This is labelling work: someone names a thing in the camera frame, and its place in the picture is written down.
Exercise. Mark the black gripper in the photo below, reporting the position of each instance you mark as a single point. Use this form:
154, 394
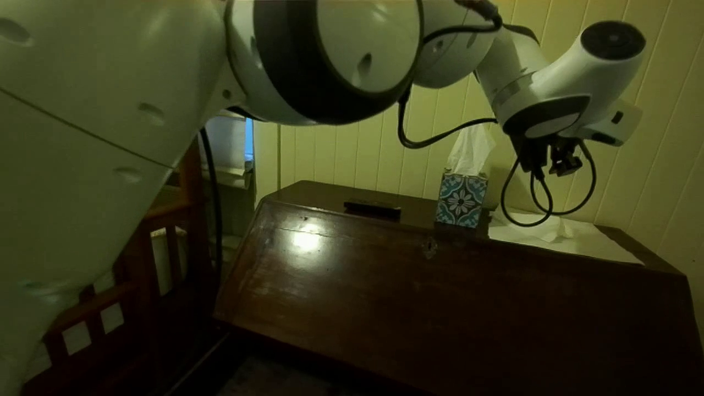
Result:
547, 154

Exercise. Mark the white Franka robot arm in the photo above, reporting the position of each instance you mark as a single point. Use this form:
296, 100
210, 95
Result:
133, 111

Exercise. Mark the white tissue in box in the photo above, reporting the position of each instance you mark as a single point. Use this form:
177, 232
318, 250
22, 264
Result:
470, 150

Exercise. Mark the blue patterned tissue box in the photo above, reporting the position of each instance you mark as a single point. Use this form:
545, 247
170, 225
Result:
460, 199

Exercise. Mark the white paper sheet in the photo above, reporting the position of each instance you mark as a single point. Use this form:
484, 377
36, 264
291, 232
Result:
609, 244

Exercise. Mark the black remote control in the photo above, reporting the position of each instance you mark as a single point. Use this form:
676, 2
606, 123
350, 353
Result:
373, 210

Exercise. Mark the dark wooden desk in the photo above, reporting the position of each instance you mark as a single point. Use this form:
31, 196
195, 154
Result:
382, 309

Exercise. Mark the white window blind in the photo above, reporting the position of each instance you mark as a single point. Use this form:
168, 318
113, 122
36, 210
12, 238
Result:
231, 144

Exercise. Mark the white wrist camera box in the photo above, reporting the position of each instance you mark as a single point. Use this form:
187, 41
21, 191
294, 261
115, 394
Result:
616, 123

